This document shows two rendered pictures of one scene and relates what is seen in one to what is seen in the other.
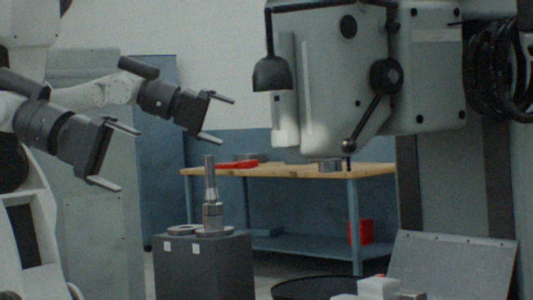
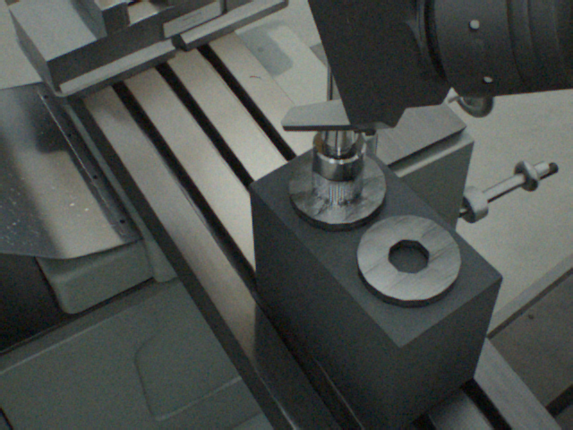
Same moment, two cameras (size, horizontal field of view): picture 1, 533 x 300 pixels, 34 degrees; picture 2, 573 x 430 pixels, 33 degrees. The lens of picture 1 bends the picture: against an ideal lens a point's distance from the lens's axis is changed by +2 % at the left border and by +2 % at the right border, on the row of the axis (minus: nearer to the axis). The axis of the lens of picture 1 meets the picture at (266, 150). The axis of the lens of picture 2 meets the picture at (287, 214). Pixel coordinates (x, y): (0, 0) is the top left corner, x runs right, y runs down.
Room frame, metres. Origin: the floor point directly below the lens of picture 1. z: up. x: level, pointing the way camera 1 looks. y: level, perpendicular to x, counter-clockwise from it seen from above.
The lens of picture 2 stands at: (2.54, 0.19, 1.83)
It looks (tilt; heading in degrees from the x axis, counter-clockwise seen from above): 53 degrees down; 191
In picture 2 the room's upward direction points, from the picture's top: 2 degrees counter-clockwise
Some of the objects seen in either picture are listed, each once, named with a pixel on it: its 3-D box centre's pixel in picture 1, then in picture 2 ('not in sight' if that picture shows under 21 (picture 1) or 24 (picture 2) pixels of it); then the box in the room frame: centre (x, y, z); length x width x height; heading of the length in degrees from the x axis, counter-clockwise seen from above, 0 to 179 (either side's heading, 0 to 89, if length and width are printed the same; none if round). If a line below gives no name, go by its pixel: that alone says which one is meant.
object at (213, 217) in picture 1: (213, 217); (337, 167); (2.00, 0.13, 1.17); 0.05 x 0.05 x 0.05
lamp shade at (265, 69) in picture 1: (271, 72); not in sight; (1.51, -0.02, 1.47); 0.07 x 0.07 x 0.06
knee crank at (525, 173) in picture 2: not in sight; (508, 185); (1.46, 0.37, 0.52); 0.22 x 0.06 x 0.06; 130
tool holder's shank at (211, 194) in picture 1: (210, 179); (341, 96); (2.00, 0.13, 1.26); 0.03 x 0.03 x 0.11
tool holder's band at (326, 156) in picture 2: (212, 205); (338, 144); (2.00, 0.13, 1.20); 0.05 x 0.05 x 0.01
